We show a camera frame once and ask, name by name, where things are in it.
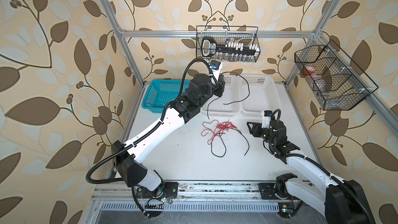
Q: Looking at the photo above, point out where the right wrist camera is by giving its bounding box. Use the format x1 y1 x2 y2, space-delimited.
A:
262 110 273 129

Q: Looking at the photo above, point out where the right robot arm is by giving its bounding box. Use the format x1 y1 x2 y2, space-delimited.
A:
247 109 375 224

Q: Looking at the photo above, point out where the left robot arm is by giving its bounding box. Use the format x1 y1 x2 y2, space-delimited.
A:
86 59 225 198

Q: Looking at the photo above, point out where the red capped container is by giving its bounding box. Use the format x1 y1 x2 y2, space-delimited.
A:
303 66 316 76

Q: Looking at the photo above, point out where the black wire basket right wall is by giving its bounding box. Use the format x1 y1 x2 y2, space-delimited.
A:
294 40 379 111

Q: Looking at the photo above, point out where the teal plastic basket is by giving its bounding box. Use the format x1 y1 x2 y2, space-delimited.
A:
142 79 181 114

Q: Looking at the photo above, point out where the black tool with vials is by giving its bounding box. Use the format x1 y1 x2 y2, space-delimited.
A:
199 36 261 58

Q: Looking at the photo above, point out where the black wire basket back wall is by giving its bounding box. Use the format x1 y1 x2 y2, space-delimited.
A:
196 25 261 63

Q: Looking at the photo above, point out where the white plastic basket left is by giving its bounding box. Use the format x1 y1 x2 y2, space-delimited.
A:
201 74 241 117

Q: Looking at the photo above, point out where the white plastic basket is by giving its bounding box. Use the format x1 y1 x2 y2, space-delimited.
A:
201 74 241 117
238 74 282 118

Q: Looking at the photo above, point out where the white plastic basket right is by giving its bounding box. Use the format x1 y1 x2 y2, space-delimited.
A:
238 74 282 118

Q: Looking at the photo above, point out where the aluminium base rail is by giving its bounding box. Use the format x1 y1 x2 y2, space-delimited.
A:
91 179 349 203

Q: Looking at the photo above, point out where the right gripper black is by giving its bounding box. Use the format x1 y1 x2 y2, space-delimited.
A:
247 120 275 147

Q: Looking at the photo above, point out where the black wire basket wall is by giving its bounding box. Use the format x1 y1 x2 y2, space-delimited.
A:
294 40 379 111
196 25 261 63

